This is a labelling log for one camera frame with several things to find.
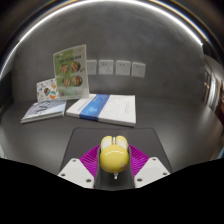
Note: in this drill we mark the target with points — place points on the row of white wall sockets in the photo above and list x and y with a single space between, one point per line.
123 67

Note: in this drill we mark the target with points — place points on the yellow computer mouse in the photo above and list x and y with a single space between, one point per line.
114 156

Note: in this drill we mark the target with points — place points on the white card with colourful stickers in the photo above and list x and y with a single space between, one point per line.
46 90

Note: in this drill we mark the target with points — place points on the green standing menu sign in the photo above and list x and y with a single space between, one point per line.
70 71

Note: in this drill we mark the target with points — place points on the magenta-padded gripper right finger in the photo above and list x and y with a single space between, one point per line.
151 170

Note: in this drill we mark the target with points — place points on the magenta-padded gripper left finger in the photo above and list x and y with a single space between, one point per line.
75 171

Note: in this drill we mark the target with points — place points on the grey striped booklet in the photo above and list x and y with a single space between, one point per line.
43 110

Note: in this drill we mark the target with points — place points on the white book with blue band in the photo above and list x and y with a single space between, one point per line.
110 108

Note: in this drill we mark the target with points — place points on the black mouse pad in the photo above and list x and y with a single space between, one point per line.
86 136

